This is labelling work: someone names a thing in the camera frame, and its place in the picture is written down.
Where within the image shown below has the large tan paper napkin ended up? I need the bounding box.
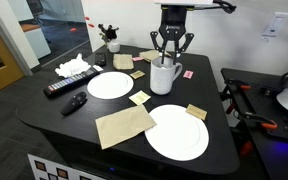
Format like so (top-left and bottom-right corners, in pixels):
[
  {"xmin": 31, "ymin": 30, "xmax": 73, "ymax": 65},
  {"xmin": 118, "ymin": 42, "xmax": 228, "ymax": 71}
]
[{"xmin": 94, "ymin": 104, "xmax": 158, "ymax": 150}]

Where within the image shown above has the short black remote control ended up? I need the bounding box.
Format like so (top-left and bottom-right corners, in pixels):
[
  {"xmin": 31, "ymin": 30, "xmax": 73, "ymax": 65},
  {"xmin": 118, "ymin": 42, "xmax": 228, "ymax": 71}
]
[{"xmin": 94, "ymin": 52, "xmax": 107, "ymax": 67}]

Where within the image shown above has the orange bud flower sprig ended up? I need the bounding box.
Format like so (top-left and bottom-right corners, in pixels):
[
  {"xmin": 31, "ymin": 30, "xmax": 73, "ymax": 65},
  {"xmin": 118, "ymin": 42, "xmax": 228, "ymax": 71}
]
[{"xmin": 69, "ymin": 15, "xmax": 96, "ymax": 33}]

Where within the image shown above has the pale yellow sweetener packet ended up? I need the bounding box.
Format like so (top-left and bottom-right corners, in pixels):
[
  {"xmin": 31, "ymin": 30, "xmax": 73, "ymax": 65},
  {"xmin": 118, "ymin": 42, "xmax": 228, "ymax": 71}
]
[{"xmin": 128, "ymin": 90, "xmax": 152, "ymax": 106}]

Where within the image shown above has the long black tv remote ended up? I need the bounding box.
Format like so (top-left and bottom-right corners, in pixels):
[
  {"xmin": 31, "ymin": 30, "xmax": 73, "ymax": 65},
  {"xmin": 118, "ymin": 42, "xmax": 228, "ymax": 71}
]
[{"xmin": 43, "ymin": 66, "xmax": 101, "ymax": 98}]

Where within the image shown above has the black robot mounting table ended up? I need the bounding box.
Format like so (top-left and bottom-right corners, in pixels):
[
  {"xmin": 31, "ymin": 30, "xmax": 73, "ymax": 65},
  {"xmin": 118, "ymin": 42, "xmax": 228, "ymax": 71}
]
[{"xmin": 219, "ymin": 67, "xmax": 288, "ymax": 180}]

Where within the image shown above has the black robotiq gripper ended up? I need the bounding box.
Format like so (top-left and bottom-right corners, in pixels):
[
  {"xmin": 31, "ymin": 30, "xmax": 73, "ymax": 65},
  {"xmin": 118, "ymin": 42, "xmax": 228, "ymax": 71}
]
[{"xmin": 149, "ymin": 5, "xmax": 195, "ymax": 66}]

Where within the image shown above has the crumpled white tissue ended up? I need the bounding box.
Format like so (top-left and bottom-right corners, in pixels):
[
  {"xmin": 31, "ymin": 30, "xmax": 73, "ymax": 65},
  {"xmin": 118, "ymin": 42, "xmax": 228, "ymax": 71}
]
[{"xmin": 54, "ymin": 53, "xmax": 92, "ymax": 79}]

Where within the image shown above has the brown sugar packet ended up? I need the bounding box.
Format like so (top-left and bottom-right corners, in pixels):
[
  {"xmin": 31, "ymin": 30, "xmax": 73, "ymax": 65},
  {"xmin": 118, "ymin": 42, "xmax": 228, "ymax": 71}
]
[
  {"xmin": 185, "ymin": 103, "xmax": 208, "ymax": 121},
  {"xmin": 129, "ymin": 70, "xmax": 146, "ymax": 80}
]

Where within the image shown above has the white wall outlet plate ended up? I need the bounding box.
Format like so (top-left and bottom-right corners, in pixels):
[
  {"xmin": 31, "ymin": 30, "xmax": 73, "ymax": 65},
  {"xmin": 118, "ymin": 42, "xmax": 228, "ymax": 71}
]
[{"xmin": 261, "ymin": 11, "xmax": 288, "ymax": 43}]

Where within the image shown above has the white cabinet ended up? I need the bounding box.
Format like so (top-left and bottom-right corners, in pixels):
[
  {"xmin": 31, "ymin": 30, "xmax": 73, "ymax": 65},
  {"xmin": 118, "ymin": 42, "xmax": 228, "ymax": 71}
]
[{"xmin": 18, "ymin": 22, "xmax": 52, "ymax": 60}]

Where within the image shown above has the white ceramic mug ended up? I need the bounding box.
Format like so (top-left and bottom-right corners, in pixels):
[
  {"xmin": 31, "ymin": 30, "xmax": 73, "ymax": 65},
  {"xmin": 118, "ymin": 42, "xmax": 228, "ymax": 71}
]
[{"xmin": 149, "ymin": 56, "xmax": 184, "ymax": 96}]

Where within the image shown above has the checkered calibration board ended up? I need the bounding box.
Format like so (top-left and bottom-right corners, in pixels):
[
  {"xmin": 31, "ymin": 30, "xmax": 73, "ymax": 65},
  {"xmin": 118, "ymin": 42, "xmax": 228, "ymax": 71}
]
[{"xmin": 27, "ymin": 153, "xmax": 105, "ymax": 180}]

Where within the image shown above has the white ribbed vase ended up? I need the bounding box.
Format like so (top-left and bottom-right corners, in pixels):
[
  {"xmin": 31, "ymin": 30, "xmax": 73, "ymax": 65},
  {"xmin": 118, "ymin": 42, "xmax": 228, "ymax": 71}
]
[{"xmin": 107, "ymin": 39, "xmax": 121, "ymax": 54}]

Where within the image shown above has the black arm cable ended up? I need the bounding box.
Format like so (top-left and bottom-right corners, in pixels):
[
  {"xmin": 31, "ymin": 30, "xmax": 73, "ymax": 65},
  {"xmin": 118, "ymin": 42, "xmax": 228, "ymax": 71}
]
[{"xmin": 212, "ymin": 0, "xmax": 237, "ymax": 15}]

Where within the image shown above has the white round plate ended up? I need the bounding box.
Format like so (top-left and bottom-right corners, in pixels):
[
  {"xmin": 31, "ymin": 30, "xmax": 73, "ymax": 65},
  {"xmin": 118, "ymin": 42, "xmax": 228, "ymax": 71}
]
[
  {"xmin": 86, "ymin": 71, "xmax": 135, "ymax": 100},
  {"xmin": 144, "ymin": 104, "xmax": 210, "ymax": 162}
]

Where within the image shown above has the dark red rose bouquet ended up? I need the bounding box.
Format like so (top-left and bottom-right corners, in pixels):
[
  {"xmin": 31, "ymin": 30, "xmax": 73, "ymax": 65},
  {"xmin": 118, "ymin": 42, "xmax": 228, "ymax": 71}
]
[{"xmin": 97, "ymin": 23, "xmax": 120, "ymax": 44}]

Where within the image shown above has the curved black pointer remote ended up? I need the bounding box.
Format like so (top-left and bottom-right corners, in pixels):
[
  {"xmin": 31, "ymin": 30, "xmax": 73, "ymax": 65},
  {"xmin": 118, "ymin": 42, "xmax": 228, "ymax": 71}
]
[{"xmin": 60, "ymin": 91, "xmax": 88, "ymax": 117}]

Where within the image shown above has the orange handled bar clamp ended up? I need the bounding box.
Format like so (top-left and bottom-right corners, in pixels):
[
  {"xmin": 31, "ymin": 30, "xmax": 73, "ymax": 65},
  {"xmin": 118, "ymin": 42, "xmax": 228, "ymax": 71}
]
[
  {"xmin": 224, "ymin": 78, "xmax": 252, "ymax": 116},
  {"xmin": 238, "ymin": 111, "xmax": 279, "ymax": 157}
]

